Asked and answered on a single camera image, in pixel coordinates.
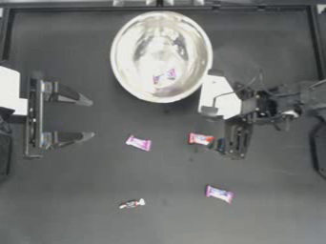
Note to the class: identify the purple and white candy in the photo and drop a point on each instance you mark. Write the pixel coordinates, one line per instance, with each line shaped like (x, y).
(220, 193)
(166, 76)

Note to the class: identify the red candy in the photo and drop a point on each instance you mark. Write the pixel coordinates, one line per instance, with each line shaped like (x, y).
(201, 138)

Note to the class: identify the black and white candy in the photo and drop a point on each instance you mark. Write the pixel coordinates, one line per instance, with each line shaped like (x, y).
(131, 203)

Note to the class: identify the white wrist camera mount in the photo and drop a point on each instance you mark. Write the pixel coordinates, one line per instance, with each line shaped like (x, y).
(228, 103)
(11, 92)

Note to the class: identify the pink candy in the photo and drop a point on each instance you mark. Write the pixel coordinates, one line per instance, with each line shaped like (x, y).
(138, 143)

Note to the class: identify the steel bowl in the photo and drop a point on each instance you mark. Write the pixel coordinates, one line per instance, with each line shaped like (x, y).
(141, 63)

